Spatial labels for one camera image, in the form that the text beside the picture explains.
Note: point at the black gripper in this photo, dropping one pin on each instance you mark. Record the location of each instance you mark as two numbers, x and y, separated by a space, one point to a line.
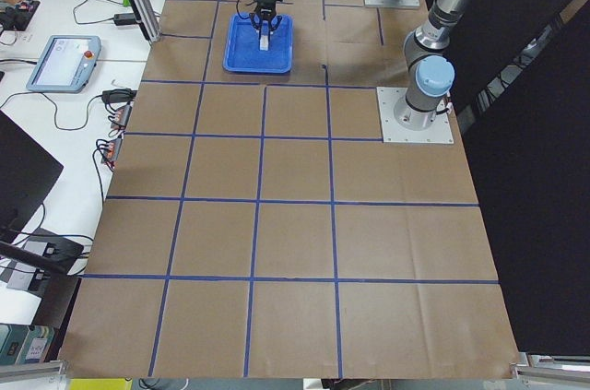
265 3

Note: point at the white block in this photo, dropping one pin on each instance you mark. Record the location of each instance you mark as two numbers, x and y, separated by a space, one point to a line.
264 44

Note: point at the blue plastic tray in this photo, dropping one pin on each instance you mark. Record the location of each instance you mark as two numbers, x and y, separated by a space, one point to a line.
244 55

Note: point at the left side power adapter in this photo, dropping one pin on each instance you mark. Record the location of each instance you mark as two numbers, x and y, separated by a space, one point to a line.
124 19

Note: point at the left side teach pendant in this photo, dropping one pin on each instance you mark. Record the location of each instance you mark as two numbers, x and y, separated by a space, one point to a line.
66 64

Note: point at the black monitor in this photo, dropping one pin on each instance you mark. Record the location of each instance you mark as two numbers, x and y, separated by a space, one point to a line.
28 174

